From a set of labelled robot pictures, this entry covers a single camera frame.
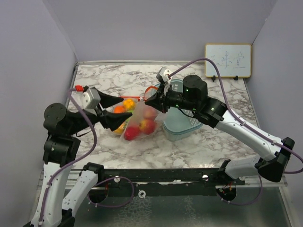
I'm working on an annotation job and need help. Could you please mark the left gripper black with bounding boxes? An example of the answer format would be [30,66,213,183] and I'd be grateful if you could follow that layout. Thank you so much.
[69,89,133,134]

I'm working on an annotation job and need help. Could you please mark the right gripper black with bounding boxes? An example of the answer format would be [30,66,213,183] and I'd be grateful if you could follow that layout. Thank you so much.
[145,82,197,114]

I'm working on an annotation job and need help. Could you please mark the orange toy tangerine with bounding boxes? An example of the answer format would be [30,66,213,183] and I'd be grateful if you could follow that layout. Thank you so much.
[113,105,126,114]

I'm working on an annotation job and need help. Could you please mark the pink toy peach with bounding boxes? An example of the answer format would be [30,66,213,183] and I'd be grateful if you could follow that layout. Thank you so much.
[143,106,158,121]

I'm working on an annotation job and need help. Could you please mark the yellow toy bell pepper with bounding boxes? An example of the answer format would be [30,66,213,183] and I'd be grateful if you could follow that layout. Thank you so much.
[123,99,136,111]

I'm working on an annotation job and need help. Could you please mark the clear zip bag orange zipper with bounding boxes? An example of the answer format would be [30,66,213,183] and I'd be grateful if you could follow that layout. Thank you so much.
[109,86,162,141]

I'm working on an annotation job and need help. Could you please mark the red toy pepper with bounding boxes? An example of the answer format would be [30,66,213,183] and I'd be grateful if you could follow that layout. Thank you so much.
[124,126,141,141]

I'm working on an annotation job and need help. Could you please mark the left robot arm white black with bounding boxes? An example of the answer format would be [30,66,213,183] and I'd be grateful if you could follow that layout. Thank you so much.
[26,87,132,227]

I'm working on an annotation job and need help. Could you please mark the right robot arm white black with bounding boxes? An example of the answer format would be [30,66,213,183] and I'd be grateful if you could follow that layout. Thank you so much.
[145,75,294,185]

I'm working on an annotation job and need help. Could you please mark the blue white plastic basket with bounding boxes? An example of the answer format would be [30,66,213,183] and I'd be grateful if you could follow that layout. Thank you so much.
[155,79,204,142]

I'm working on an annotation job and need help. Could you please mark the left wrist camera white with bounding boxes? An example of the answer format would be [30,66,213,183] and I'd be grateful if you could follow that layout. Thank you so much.
[74,85,101,110]

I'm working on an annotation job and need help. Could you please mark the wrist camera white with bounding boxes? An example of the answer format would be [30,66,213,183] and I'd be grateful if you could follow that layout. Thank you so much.
[74,85,101,110]
[156,67,171,94]

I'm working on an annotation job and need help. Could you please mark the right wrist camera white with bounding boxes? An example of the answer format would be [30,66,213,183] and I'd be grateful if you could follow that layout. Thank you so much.
[156,67,171,94]

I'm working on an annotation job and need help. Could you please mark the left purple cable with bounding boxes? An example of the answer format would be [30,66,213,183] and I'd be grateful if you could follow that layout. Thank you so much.
[39,88,98,225]

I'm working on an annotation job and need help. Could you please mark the purple cable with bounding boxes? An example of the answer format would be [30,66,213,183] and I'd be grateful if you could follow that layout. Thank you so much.
[168,58,303,175]
[39,88,98,225]

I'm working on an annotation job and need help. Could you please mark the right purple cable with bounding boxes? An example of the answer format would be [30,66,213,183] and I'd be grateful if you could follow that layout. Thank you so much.
[168,58,303,175]

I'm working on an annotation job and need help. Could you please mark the small whiteboard wooden frame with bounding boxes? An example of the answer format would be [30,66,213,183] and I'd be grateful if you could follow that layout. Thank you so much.
[205,44,252,78]

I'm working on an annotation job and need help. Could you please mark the black mounting rail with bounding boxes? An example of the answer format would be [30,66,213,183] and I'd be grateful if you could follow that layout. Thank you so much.
[82,162,245,197]

